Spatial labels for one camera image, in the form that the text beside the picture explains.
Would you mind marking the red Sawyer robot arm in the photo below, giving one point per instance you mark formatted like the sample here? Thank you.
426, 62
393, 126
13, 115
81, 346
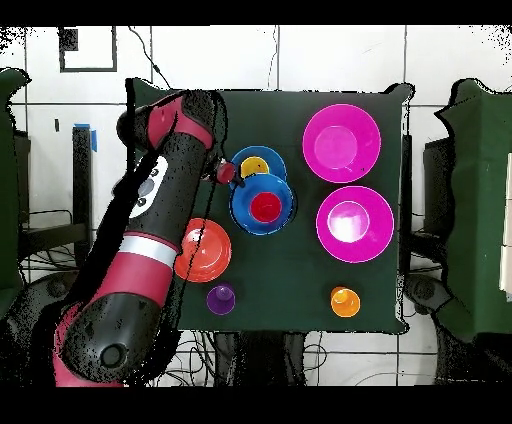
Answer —
160, 224

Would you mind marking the black metal stand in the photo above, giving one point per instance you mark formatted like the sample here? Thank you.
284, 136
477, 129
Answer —
406, 200
82, 180

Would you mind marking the pink plastic bowl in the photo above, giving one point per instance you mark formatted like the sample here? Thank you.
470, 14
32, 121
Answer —
342, 143
372, 240

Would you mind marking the blue plastic bowl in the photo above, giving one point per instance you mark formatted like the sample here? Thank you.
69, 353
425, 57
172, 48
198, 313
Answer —
276, 160
244, 212

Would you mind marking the red-orange plastic bowl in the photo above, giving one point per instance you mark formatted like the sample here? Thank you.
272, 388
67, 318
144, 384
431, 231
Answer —
212, 252

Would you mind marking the dark green table cloth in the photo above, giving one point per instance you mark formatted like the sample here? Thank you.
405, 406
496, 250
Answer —
280, 272

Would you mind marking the green-covered side table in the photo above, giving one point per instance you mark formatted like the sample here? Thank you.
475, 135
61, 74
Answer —
8, 180
480, 200

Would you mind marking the yellow plastic cup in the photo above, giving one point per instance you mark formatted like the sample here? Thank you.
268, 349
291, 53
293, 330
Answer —
254, 166

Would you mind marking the red plastic cup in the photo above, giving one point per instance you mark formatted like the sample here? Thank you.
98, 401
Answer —
266, 207

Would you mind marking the black tape square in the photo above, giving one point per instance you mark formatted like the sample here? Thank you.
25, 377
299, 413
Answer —
88, 70

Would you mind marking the purple plastic cup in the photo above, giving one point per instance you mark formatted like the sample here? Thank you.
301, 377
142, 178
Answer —
220, 300

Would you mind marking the orange plastic cup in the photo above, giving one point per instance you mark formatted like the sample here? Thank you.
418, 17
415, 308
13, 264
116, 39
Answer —
345, 302

